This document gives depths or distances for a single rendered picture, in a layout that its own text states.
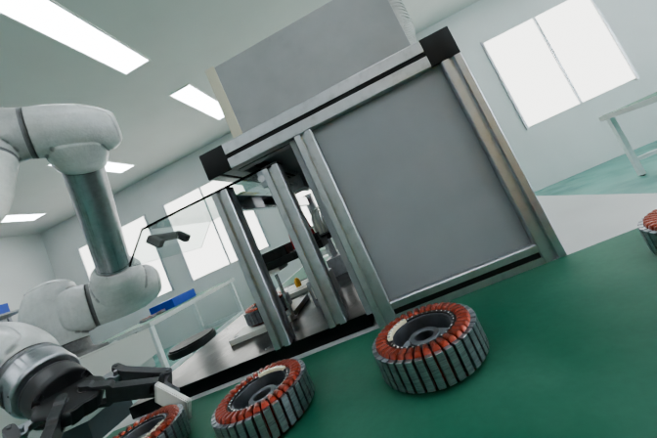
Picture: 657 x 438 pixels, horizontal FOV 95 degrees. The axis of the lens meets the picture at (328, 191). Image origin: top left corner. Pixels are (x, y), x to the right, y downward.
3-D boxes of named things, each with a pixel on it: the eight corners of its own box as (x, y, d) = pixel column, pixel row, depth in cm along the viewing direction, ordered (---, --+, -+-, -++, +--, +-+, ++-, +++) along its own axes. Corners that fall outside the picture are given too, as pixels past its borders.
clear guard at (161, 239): (128, 267, 59) (118, 240, 60) (200, 247, 83) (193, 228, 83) (272, 197, 55) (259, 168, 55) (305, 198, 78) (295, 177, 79)
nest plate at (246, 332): (230, 346, 64) (228, 341, 64) (258, 319, 79) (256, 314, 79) (291, 321, 62) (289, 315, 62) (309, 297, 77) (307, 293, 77)
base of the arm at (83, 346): (-9, 398, 84) (-13, 377, 85) (64, 367, 105) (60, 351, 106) (53, 369, 84) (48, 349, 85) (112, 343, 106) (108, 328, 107)
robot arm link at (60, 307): (33, 361, 99) (18, 297, 103) (101, 332, 110) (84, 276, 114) (18, 364, 87) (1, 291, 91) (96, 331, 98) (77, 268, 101)
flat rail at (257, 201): (227, 212, 53) (221, 197, 53) (309, 205, 114) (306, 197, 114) (233, 209, 53) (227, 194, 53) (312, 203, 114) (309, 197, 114)
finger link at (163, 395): (153, 402, 45) (158, 398, 45) (188, 421, 42) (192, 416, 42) (153, 383, 44) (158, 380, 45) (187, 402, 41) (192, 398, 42)
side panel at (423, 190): (379, 328, 45) (292, 137, 48) (379, 321, 48) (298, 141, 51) (568, 255, 41) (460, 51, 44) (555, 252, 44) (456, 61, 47)
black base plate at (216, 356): (132, 419, 54) (128, 408, 54) (266, 300, 117) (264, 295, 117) (372, 326, 47) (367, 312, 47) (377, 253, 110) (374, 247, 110)
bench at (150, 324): (107, 416, 330) (84, 351, 337) (205, 337, 518) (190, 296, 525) (174, 389, 317) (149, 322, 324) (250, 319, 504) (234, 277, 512)
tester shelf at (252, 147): (208, 180, 50) (197, 155, 51) (306, 191, 117) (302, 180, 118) (460, 52, 44) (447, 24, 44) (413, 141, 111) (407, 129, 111)
